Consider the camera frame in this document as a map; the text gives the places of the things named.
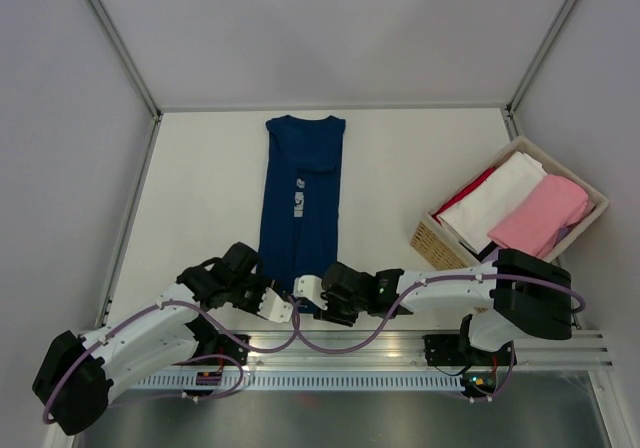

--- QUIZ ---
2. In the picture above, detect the blue t shirt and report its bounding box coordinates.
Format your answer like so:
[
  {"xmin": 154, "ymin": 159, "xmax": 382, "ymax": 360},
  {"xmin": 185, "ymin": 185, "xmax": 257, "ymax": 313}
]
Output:
[{"xmin": 259, "ymin": 115, "xmax": 346, "ymax": 296}]

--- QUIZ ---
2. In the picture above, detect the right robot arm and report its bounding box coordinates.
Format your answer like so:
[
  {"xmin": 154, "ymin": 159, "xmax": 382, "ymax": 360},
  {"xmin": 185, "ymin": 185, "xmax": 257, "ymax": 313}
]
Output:
[{"xmin": 310, "ymin": 249, "xmax": 584, "ymax": 364}]

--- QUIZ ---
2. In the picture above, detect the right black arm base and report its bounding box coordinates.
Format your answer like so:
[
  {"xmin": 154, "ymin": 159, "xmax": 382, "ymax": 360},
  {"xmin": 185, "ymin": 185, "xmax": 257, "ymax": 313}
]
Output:
[{"xmin": 423, "ymin": 334, "xmax": 513, "ymax": 368}]

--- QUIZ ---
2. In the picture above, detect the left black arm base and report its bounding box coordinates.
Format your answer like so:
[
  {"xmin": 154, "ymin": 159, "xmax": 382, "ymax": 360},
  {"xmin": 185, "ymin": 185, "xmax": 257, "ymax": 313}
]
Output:
[{"xmin": 193, "ymin": 334, "xmax": 250, "ymax": 367}]

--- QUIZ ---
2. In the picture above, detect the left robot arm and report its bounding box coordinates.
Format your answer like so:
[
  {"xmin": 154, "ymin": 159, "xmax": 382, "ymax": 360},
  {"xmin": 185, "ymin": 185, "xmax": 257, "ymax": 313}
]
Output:
[{"xmin": 32, "ymin": 242, "xmax": 277, "ymax": 435}]

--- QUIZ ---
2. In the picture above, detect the white rolled t shirt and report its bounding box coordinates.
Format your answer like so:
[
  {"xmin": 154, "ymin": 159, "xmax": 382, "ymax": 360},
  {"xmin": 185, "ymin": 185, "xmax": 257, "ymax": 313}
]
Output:
[{"xmin": 436, "ymin": 151, "xmax": 547, "ymax": 254}]

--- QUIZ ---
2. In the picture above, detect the red rolled t shirt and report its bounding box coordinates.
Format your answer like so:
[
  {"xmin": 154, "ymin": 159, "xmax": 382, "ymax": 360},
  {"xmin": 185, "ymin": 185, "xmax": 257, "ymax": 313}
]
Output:
[{"xmin": 431, "ymin": 167, "xmax": 496, "ymax": 220}]

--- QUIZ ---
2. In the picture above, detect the wicker basket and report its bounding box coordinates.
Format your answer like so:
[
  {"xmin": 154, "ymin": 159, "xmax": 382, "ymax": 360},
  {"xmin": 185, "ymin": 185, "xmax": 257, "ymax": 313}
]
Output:
[{"xmin": 410, "ymin": 136, "xmax": 609, "ymax": 271}]

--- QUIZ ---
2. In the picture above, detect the purple rolled t shirt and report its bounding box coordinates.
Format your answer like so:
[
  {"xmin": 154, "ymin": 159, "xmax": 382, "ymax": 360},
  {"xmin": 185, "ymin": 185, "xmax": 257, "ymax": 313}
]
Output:
[{"xmin": 555, "ymin": 225, "xmax": 574, "ymax": 244}]

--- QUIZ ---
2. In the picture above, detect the pink rolled t shirt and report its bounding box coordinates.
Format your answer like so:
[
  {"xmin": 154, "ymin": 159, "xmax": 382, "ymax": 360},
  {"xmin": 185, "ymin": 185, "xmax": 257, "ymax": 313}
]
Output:
[{"xmin": 488, "ymin": 175, "xmax": 591, "ymax": 258}]

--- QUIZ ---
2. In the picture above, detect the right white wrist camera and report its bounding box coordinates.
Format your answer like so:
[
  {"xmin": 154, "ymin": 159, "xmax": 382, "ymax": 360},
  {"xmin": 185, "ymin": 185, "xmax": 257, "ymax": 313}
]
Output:
[{"xmin": 293, "ymin": 275, "xmax": 326, "ymax": 307}]

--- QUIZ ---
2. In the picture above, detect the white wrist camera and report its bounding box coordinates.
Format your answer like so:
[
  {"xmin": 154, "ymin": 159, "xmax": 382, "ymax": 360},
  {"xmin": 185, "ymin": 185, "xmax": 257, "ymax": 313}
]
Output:
[
  {"xmin": 258, "ymin": 288, "xmax": 293, "ymax": 324},
  {"xmin": 293, "ymin": 275, "xmax": 326, "ymax": 307}
]

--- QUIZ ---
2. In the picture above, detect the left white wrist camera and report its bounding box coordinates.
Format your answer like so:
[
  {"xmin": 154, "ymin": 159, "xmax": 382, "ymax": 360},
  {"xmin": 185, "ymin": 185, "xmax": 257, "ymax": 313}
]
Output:
[{"xmin": 258, "ymin": 288, "xmax": 293, "ymax": 324}]

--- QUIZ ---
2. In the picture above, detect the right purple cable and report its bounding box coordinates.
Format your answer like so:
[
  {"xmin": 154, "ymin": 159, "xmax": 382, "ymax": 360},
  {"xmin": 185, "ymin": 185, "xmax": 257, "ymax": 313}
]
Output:
[{"xmin": 296, "ymin": 273, "xmax": 587, "ymax": 405}]

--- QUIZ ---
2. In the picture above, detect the aluminium frame rail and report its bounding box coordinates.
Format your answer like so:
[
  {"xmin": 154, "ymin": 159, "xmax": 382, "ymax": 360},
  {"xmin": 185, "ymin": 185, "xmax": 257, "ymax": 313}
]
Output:
[{"xmin": 169, "ymin": 329, "xmax": 614, "ymax": 369}]

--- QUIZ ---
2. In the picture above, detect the white slotted cable duct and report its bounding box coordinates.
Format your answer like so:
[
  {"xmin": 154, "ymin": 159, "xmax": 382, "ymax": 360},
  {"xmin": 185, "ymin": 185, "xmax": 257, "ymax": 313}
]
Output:
[{"xmin": 133, "ymin": 370, "xmax": 463, "ymax": 392}]

